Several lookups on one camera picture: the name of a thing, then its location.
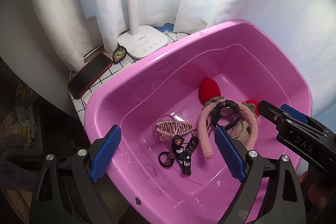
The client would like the thin silver bangle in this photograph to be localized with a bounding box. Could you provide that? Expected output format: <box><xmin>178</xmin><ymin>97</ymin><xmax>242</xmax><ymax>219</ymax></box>
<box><xmin>231</xmin><ymin>123</ymin><xmax>245</xmax><ymax>139</ymax></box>

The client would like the dark purple hair tie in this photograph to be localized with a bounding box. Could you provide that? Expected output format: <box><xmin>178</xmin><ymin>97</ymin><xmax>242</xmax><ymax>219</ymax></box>
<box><xmin>158</xmin><ymin>151</ymin><xmax>176</xmax><ymax>168</ymax></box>

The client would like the black wrist watch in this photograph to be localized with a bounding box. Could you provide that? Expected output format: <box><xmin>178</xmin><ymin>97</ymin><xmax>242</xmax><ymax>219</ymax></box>
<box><xmin>207</xmin><ymin>100</ymin><xmax>242</xmax><ymax>135</ymax></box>

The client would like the pink plastic tub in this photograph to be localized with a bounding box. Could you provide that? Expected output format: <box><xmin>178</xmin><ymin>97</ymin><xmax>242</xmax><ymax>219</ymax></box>
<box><xmin>84</xmin><ymin>20</ymin><xmax>312</xmax><ymax>223</ymax></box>

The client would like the purple knitted blanket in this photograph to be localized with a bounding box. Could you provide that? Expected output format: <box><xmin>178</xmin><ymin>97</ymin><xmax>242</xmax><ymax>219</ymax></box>
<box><xmin>1</xmin><ymin>134</ymin><xmax>43</xmax><ymax>192</ymax></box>

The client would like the black gold badge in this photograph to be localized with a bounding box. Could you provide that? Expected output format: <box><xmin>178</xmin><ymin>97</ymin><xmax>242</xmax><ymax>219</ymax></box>
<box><xmin>112</xmin><ymin>46</ymin><xmax>127</xmax><ymax>64</ymax></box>

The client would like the black lettered keychain strap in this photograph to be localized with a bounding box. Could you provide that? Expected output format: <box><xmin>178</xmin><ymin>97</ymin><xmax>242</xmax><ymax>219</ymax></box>
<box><xmin>171</xmin><ymin>134</ymin><xmax>200</xmax><ymax>176</ymax></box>

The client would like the person's right hand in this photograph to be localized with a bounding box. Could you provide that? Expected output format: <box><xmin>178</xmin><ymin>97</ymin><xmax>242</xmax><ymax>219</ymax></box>
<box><xmin>299</xmin><ymin>165</ymin><xmax>335</xmax><ymax>223</ymax></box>

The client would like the dark red smartphone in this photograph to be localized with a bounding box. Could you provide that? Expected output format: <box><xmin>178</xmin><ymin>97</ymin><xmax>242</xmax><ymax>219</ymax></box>
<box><xmin>68</xmin><ymin>53</ymin><xmax>113</xmax><ymax>100</ymax></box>

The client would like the wooden side table with clutter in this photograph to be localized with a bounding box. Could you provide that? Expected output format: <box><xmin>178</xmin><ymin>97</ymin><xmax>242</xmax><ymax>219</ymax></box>
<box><xmin>1</xmin><ymin>82</ymin><xmax>39</xmax><ymax>148</ymax></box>

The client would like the pearl hair claw clip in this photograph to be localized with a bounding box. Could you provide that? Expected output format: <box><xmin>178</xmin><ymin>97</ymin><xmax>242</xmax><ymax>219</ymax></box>
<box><xmin>155</xmin><ymin>114</ymin><xmax>195</xmax><ymax>141</ymax></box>

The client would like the white desk lamp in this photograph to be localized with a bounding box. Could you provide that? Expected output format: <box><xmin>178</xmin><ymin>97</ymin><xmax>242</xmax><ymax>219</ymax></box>
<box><xmin>117</xmin><ymin>0</ymin><xmax>169</xmax><ymax>59</ymax></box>

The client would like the pink fuzzy strawberry headband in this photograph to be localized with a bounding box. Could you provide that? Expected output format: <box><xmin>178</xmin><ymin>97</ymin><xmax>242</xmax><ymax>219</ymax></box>
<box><xmin>197</xmin><ymin>78</ymin><xmax>259</xmax><ymax>159</ymax></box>

